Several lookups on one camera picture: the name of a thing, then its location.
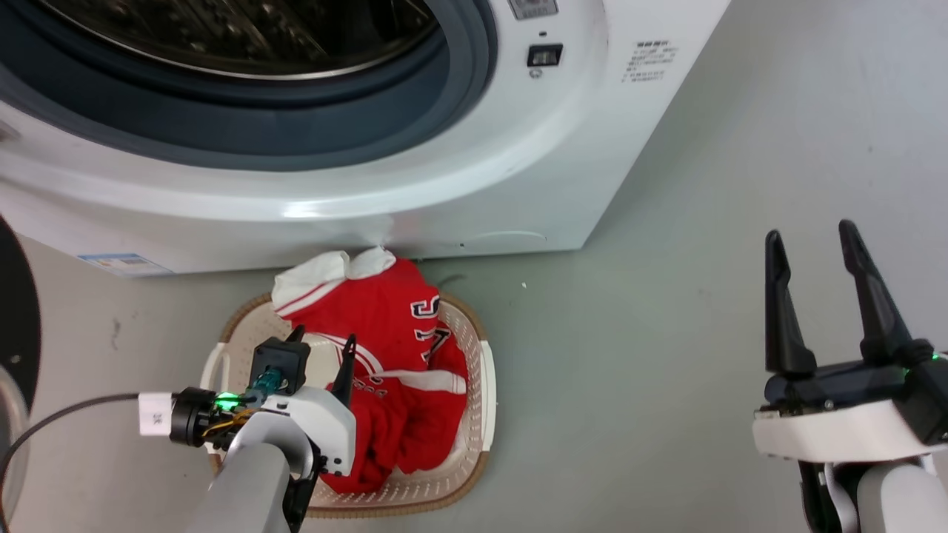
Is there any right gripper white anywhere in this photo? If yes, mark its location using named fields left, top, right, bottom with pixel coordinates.
left=752, top=219, right=948, bottom=465

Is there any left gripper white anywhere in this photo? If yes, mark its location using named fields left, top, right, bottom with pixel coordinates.
left=262, top=325, right=358, bottom=477

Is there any red and white sports jersey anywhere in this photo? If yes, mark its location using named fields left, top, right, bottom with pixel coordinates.
left=270, top=248, right=470, bottom=495

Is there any cream perforated plastic laundry basket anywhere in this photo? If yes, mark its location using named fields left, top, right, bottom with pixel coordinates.
left=200, top=287, right=498, bottom=519

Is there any black washer door with glass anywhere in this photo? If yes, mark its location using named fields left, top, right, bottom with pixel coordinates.
left=0, top=215, right=42, bottom=523

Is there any stainless steel washing machine drum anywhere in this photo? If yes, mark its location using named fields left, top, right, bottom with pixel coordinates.
left=37, top=0, right=439, bottom=81

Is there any blue and white energy label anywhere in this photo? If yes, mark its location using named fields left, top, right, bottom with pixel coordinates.
left=77, top=253, right=176, bottom=278

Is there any round drain filter cover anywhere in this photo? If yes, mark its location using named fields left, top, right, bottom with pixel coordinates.
left=458, top=230, right=549, bottom=250

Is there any grey rubber door gasket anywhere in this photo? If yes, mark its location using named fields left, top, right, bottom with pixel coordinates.
left=0, top=0, right=498, bottom=172

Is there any white front-load washing machine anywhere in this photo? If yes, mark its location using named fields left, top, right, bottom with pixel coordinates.
left=0, top=0, right=734, bottom=279

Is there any small printed text sticker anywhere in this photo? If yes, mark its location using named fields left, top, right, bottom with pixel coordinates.
left=621, top=40, right=680, bottom=84

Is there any grey warning sticker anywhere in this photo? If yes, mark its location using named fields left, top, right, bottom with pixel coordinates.
left=507, top=0, right=560, bottom=21

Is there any teal cable connector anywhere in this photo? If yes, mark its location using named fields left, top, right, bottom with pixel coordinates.
left=247, top=366, right=288, bottom=405

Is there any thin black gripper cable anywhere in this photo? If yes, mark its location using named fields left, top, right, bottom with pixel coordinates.
left=0, top=386, right=223, bottom=533

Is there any white cable tag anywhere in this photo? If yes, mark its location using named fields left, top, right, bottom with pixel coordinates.
left=138, top=392, right=176, bottom=438

